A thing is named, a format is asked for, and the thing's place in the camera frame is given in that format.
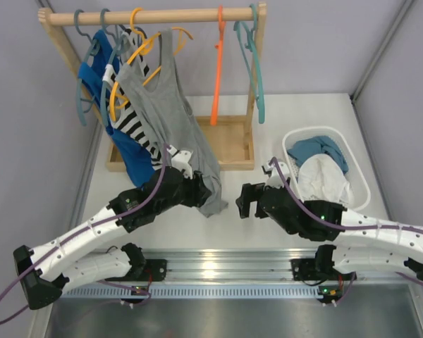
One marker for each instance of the orange plastic hanger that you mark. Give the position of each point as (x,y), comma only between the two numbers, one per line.
(219,48)

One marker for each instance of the slotted cable duct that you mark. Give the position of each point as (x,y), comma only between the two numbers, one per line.
(207,291)

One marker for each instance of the grey-blue hanger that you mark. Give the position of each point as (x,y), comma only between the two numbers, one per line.
(85,98)
(116,51)

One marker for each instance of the yellow plastic hanger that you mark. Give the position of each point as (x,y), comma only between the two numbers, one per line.
(144,49)

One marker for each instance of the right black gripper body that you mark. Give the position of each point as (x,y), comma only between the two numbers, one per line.
(261,212)

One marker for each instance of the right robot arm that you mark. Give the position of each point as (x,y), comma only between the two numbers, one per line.
(348,242)

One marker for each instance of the teal hanger right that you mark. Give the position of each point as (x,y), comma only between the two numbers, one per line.
(246,40)

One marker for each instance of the grey-blue hanger far left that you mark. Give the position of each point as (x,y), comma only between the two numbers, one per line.
(85,98)

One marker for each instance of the white plastic laundry basket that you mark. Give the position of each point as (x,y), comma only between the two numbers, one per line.
(359,188)

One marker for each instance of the blue tank top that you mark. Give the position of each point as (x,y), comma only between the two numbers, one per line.
(136,164)

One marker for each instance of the teal blue garment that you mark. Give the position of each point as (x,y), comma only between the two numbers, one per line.
(304,149)

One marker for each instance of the grey tank top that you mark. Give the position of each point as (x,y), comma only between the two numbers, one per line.
(167,118)

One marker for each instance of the aluminium mounting rail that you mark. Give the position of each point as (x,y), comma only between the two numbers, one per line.
(226,266)

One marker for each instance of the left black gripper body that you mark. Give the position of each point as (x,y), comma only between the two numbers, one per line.
(200,190)

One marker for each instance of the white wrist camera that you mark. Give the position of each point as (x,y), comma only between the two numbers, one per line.
(180,160)
(276,176)

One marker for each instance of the black white striped top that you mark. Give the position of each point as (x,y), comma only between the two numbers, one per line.
(129,123)

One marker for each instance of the white tank top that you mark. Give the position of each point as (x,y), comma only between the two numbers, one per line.
(320,178)

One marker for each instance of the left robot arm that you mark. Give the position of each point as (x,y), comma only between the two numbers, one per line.
(65,263)

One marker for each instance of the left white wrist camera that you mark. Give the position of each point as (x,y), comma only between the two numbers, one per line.
(180,160)

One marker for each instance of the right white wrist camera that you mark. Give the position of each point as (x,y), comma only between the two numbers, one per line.
(276,176)

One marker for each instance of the wooden clothes rack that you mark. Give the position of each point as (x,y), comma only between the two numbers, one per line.
(231,139)

